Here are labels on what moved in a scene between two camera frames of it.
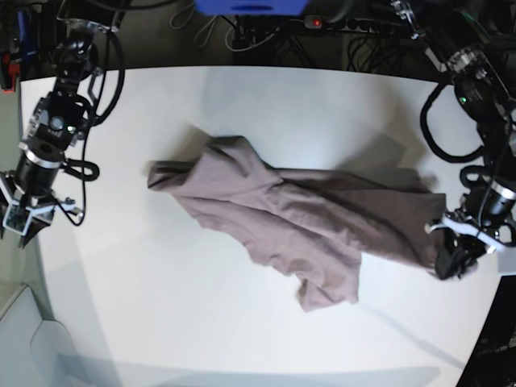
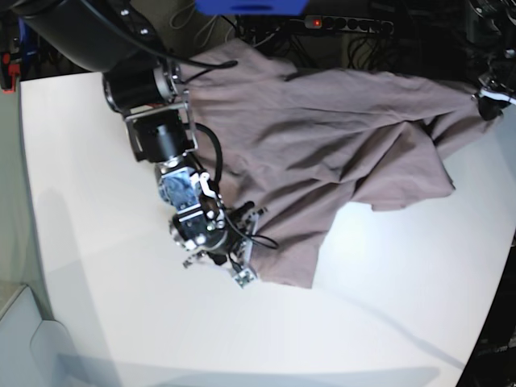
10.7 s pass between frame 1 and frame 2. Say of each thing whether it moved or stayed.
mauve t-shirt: moved
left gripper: moved
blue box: stayed
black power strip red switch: stayed
